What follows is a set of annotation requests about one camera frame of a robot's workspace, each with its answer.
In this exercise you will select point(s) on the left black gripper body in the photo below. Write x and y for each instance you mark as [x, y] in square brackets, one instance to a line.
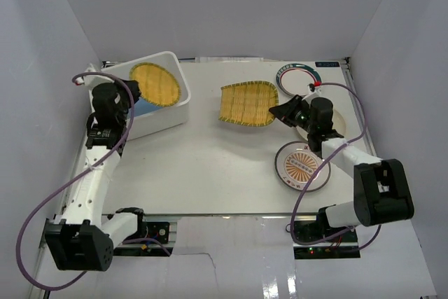
[129, 89]

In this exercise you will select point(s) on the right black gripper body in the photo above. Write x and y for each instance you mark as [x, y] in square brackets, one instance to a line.
[302, 119]

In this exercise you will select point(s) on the blue plastic plate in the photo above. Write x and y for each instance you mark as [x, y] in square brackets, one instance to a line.
[142, 107]

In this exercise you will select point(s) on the scoop-shaped woven bamboo tray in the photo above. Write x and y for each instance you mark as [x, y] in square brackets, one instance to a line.
[248, 103]

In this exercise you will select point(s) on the round woven bamboo tray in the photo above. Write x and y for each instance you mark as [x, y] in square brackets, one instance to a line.
[157, 85]

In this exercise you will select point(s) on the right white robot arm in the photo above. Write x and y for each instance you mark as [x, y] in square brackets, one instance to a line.
[381, 191]

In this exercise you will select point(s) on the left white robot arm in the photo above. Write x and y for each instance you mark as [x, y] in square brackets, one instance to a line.
[80, 241]

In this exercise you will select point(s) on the white plastic bin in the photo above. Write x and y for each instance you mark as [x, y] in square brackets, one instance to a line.
[159, 120]

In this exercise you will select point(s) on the cream plain plate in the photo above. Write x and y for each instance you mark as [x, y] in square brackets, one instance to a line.
[339, 125]

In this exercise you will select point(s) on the white plate with teal rim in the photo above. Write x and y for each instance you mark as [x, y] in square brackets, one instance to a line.
[294, 79]

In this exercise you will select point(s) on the white plate orange sunburst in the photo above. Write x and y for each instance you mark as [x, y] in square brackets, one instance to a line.
[294, 164]

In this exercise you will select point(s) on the blue label sticker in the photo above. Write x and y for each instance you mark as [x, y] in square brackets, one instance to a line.
[322, 64]

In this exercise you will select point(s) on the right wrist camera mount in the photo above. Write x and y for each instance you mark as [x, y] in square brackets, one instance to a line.
[314, 91]

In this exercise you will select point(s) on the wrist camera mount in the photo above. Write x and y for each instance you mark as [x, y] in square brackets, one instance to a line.
[314, 91]
[86, 77]

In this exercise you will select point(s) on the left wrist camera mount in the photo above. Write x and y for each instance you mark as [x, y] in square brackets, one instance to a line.
[86, 77]

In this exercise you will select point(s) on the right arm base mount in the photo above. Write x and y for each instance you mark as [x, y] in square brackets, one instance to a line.
[340, 247]

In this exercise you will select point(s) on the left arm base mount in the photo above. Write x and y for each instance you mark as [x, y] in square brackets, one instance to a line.
[156, 242]

